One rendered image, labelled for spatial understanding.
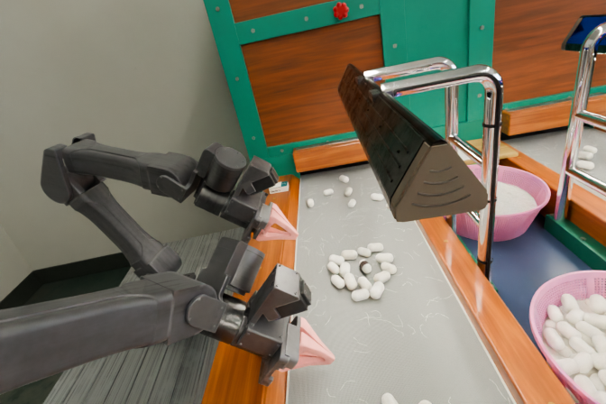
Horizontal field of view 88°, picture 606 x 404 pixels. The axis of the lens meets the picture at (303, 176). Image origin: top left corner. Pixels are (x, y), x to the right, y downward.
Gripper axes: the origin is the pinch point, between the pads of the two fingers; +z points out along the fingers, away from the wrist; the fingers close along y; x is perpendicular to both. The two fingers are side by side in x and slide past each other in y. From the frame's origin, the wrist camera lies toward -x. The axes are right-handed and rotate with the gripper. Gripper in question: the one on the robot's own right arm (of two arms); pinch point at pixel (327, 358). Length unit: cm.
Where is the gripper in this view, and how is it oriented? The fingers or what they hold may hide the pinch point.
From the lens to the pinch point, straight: 53.7
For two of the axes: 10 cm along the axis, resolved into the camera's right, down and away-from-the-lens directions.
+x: -4.9, 7.8, 3.9
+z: 8.7, 4.5, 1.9
